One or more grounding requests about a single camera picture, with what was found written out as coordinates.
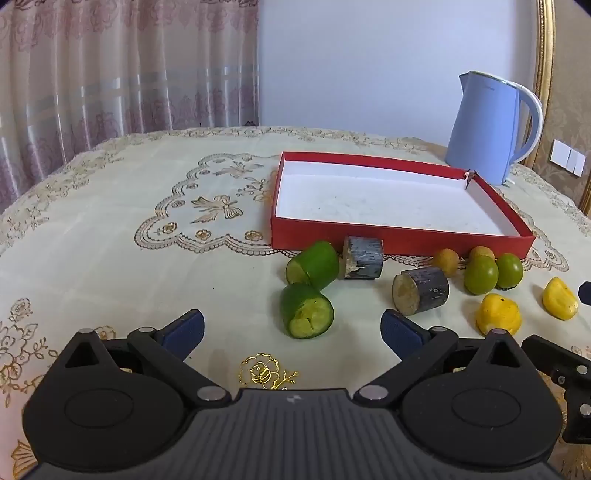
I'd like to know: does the gold wall frame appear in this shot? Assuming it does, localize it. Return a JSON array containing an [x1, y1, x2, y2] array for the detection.
[[524, 0, 556, 171]]

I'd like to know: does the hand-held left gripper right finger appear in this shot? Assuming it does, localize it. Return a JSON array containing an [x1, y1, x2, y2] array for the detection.
[[353, 309, 540, 409]]

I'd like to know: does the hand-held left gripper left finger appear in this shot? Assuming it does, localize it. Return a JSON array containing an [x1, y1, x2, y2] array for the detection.
[[48, 309, 232, 408]]

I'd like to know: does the red cardboard box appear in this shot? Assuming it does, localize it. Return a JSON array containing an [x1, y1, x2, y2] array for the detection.
[[270, 151, 536, 257]]

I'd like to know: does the blue electric kettle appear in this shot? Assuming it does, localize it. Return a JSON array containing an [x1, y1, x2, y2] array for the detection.
[[444, 71, 543, 186]]

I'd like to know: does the green tomato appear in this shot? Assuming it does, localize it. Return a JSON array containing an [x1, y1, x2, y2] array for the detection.
[[496, 253, 524, 291], [464, 255, 499, 295]]

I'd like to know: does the pink patterned curtain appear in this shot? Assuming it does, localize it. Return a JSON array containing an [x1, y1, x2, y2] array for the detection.
[[0, 0, 260, 215]]

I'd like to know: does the yellow fruit piece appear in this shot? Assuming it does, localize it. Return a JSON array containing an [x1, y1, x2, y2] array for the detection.
[[476, 293, 523, 336], [542, 276, 579, 320]]

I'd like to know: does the green cucumber piece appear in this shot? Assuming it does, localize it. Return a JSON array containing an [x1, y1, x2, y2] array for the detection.
[[280, 282, 334, 340], [285, 241, 341, 292]]

